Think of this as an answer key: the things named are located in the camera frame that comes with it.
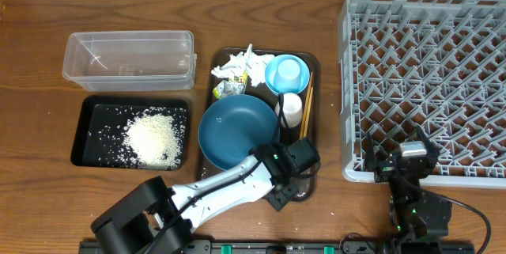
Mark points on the light blue bowl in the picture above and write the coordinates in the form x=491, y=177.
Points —
x=273, y=65

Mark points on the black plastic tray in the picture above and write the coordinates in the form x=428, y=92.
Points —
x=90, y=103

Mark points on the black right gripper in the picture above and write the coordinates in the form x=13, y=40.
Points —
x=384, y=170

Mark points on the white pink cup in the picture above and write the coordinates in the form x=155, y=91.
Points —
x=292, y=109

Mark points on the pile of white rice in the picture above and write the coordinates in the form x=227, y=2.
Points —
x=135, y=137

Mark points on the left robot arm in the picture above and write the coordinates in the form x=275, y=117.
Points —
x=155, y=218

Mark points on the grey dishwasher rack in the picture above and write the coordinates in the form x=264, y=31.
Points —
x=438, y=65

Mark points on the clear plastic container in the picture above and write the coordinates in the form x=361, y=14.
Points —
x=124, y=61

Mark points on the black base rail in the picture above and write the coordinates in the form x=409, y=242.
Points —
x=346, y=247

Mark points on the yellow pandan cake wrapper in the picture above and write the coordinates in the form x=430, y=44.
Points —
x=233, y=86

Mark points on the wooden chopstick right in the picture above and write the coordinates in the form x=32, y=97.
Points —
x=307, y=110

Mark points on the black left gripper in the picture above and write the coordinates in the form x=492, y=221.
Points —
x=281, y=206

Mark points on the wooden chopstick left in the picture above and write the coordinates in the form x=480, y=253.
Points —
x=309, y=86

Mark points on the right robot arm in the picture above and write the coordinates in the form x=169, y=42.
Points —
x=422, y=219

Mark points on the brown serving tray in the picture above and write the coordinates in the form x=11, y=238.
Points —
x=205, y=168

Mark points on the dark blue plate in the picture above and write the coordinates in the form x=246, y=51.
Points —
x=232, y=126

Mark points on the light blue cup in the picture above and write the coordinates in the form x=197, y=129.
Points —
x=287, y=76

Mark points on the wooden chopstick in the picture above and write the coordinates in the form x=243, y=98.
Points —
x=309, y=86
x=307, y=110

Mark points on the crumpled white tissue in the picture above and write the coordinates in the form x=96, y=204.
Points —
x=248, y=63

